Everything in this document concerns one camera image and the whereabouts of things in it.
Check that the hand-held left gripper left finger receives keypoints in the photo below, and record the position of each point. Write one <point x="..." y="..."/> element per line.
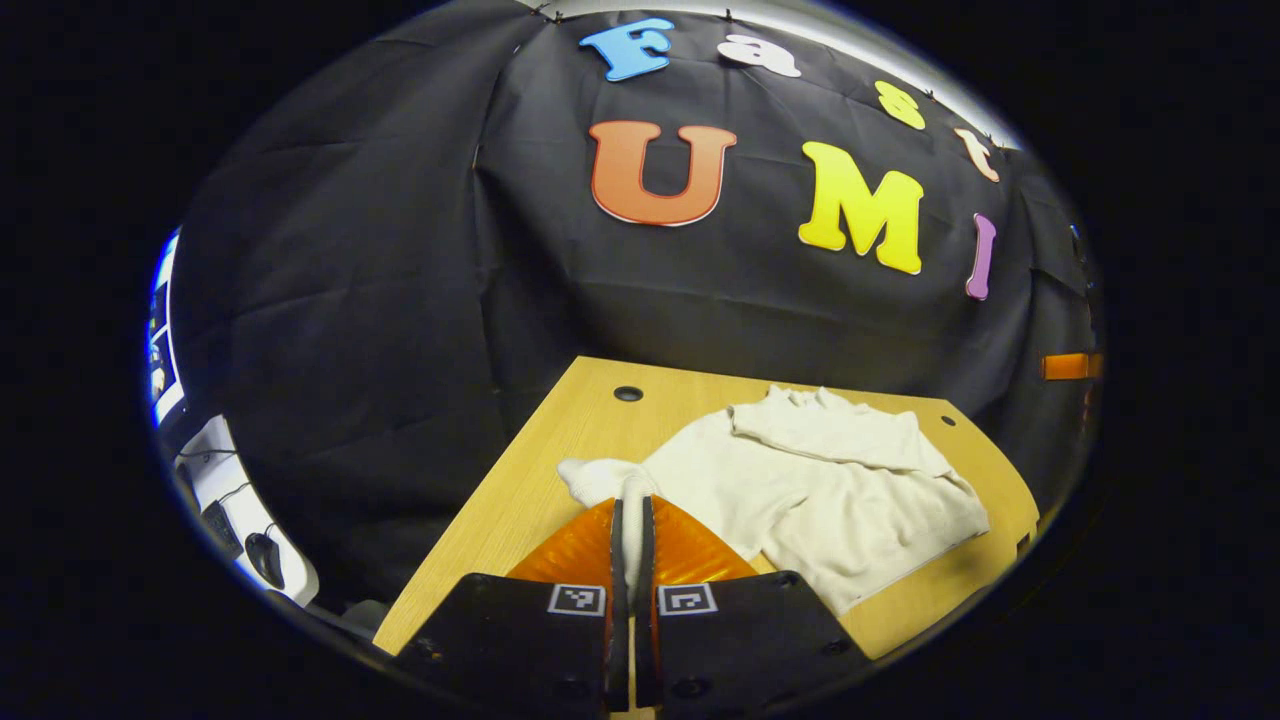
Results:
<point x="617" y="560"/>

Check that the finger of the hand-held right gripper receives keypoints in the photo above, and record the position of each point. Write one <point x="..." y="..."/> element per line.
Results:
<point x="1068" y="366"/>

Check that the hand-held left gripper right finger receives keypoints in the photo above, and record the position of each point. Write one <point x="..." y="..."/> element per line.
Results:
<point x="645" y="560"/>

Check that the cream knit sweater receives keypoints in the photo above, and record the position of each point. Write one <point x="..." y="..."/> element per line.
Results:
<point x="830" y="490"/>

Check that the black backdrop cloth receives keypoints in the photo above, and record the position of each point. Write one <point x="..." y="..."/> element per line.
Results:
<point x="380" y="300"/>

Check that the black computer mouse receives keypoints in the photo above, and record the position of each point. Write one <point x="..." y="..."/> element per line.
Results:
<point x="265" y="560"/>

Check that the white desk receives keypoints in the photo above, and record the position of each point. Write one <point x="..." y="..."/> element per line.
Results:
<point x="225" y="470"/>

